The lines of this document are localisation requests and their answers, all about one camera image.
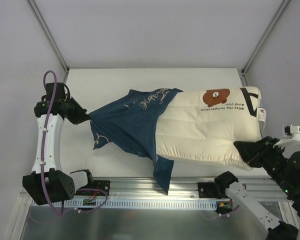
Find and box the aluminium mounting rail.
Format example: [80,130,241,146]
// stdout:
[19,176,291,201]

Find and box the white slotted cable duct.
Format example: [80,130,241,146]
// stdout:
[29,197,218,211]

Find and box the left aluminium frame post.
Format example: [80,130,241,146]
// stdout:
[26,0,70,74]

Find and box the blue whale pillowcase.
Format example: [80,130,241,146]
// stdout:
[89,88,180,193]

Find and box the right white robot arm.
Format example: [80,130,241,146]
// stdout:
[214,125,300,240]

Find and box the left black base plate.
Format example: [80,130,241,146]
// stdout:
[74,179,111,197]

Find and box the right aluminium frame post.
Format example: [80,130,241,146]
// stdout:
[241,0,291,77]

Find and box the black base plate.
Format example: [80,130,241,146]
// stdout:
[74,179,111,197]
[197,182,230,199]

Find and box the aluminium frame post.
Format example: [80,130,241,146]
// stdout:
[241,0,291,77]
[26,0,70,74]

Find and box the cream white pillow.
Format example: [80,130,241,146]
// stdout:
[155,86,266,171]

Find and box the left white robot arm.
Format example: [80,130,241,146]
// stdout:
[22,83,95,206]

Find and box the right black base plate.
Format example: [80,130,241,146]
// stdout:
[197,182,230,199]

